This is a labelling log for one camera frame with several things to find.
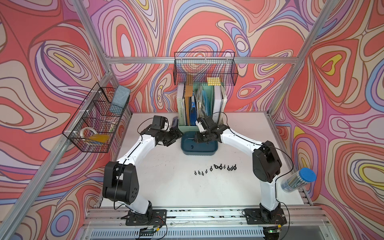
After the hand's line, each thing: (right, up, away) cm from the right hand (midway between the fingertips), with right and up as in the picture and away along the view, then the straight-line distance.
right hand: (196, 141), depth 92 cm
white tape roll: (-52, +5, -26) cm, 58 cm away
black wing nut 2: (+6, -18, -3) cm, 19 cm away
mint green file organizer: (+5, +29, +2) cm, 29 cm away
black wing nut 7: (+24, -16, -1) cm, 29 cm away
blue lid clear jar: (+49, -17, -21) cm, 55 cm away
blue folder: (-2, +18, +6) cm, 19 cm away
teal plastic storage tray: (-4, -4, +7) cm, 9 cm away
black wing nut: (+9, -17, -1) cm, 19 cm away
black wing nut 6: (+22, -17, -1) cm, 27 cm away
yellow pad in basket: (-44, +4, -24) cm, 50 cm away
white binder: (+13, +24, +3) cm, 28 cm away
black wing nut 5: (+20, -17, -1) cm, 26 cm away
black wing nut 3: (+4, -19, -3) cm, 20 cm away
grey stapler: (-16, +13, +18) cm, 27 cm away
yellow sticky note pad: (+11, +38, -1) cm, 39 cm away
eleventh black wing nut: (-1, -19, -3) cm, 19 cm away
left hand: (-9, +4, -5) cm, 11 cm away
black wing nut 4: (+2, -19, -3) cm, 19 cm away
